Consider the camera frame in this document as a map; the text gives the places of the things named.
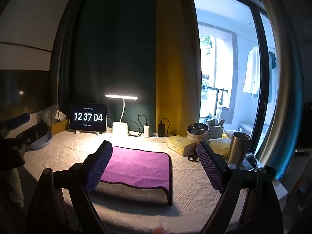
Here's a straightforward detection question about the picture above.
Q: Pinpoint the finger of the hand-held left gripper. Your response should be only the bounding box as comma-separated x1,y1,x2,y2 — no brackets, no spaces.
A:
0,113,30,139
17,124,50,156

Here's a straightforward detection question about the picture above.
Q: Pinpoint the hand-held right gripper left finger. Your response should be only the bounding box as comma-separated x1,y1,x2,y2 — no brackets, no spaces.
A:
27,140,114,234

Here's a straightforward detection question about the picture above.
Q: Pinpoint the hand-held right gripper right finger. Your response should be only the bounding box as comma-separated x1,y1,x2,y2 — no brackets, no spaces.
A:
196,140,284,234

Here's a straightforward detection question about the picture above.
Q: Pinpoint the purple and grey towel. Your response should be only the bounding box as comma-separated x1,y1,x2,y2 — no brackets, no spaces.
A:
91,146,173,206

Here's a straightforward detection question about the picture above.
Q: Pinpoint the blue round dish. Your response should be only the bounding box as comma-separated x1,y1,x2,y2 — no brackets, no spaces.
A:
29,129,53,149

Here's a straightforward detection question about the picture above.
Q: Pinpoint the yellow paper packet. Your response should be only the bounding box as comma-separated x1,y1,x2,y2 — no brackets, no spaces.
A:
209,131,235,162

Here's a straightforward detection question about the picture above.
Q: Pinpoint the clear plastic bag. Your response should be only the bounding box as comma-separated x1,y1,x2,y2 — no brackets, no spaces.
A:
40,104,61,127

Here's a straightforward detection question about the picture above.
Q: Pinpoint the cardboard box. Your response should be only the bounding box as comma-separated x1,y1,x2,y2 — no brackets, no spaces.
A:
49,119,69,135

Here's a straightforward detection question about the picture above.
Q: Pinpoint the white textured tablecloth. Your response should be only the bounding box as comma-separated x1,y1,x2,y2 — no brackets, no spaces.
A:
24,129,288,234

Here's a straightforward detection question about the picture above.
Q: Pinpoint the grey cloth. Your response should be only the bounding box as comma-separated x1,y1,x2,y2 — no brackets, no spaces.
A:
0,168,25,208

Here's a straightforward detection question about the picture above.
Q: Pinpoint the steel tumbler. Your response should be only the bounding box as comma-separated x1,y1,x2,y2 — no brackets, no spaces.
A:
227,132,252,167

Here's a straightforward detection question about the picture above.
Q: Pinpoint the white utensil basket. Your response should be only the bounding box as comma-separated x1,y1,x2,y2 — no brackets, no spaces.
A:
203,113,226,141

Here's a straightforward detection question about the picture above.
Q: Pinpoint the yellow box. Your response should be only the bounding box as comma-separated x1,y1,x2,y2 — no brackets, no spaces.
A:
166,136,198,157

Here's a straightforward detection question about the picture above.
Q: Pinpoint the metal bowl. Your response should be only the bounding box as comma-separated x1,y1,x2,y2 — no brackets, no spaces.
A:
187,122,209,142

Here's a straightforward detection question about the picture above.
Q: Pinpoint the dark small device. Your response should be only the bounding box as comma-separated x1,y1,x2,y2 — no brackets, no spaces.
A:
243,151,259,169

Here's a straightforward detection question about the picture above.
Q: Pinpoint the white desk lamp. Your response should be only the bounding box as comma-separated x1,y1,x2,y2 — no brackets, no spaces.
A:
104,93,140,139

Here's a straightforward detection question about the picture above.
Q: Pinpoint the tablet clock on stand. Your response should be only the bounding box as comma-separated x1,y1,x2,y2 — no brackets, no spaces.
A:
69,102,108,135

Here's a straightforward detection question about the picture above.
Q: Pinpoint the white power strip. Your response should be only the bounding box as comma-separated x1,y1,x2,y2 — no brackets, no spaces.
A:
144,133,175,142

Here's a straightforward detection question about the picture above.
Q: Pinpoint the white hanging shirt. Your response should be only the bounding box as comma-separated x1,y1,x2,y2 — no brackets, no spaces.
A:
243,46,262,96

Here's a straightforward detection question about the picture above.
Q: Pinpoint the yellow curtain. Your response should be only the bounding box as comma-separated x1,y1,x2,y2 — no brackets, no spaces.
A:
155,0,203,137

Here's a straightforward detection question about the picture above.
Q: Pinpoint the dark green curtain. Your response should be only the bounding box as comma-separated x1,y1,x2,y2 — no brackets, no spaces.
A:
57,0,157,132

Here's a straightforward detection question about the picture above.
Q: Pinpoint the dark hanging garment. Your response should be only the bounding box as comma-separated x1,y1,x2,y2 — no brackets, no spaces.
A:
267,51,277,103

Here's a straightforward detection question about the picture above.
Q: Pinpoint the black charging cable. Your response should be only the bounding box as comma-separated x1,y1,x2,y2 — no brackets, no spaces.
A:
128,113,148,137

